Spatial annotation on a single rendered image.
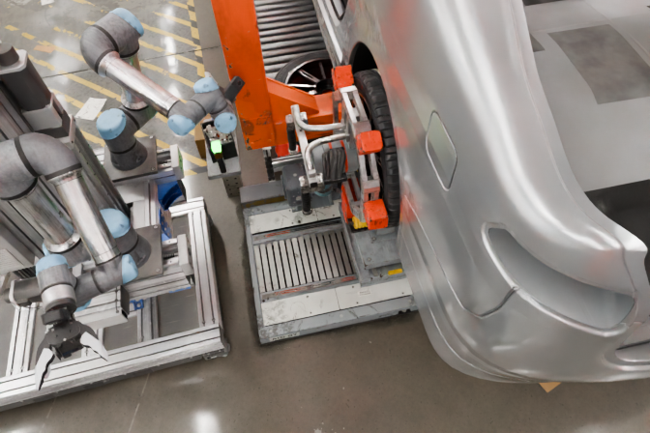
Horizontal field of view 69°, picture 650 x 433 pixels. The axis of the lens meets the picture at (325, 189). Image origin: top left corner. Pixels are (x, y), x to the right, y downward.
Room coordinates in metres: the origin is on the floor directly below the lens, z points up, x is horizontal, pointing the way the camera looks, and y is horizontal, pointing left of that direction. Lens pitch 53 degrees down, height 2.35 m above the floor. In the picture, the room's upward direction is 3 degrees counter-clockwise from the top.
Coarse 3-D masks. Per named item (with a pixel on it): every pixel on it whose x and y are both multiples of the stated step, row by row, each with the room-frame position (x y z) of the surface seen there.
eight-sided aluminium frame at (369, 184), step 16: (336, 96) 1.50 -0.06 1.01; (352, 96) 1.39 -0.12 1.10; (336, 112) 1.54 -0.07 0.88; (352, 112) 1.28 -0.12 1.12; (352, 128) 1.21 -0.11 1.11; (368, 128) 1.20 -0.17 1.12; (352, 176) 1.38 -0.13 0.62; (368, 176) 1.09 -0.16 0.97; (368, 192) 1.05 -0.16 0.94; (352, 208) 1.19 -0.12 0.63
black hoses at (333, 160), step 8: (328, 152) 1.17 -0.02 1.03; (336, 152) 1.15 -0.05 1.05; (344, 152) 1.16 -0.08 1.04; (328, 160) 1.13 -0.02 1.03; (336, 160) 1.12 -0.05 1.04; (344, 160) 1.13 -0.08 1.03; (328, 168) 1.11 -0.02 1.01; (336, 168) 1.11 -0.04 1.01; (328, 176) 1.09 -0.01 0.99; (336, 176) 1.09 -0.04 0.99; (344, 176) 1.09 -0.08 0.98; (328, 184) 1.07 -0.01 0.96
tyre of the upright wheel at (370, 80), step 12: (360, 72) 1.49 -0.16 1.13; (372, 72) 1.48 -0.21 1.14; (360, 84) 1.44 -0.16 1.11; (372, 84) 1.36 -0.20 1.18; (372, 96) 1.31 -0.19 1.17; (384, 96) 1.30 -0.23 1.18; (372, 108) 1.27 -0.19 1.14; (384, 108) 1.24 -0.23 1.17; (384, 120) 1.20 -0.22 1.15; (384, 132) 1.16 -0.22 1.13; (384, 144) 1.13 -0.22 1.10; (384, 156) 1.11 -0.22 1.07; (396, 156) 1.10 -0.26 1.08; (384, 168) 1.09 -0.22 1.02; (396, 168) 1.07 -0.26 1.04; (384, 180) 1.08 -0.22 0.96; (396, 180) 1.04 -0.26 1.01; (384, 192) 1.07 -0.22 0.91; (396, 192) 1.02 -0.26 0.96; (384, 204) 1.05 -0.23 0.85; (396, 204) 1.01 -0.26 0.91; (396, 216) 1.01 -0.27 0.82
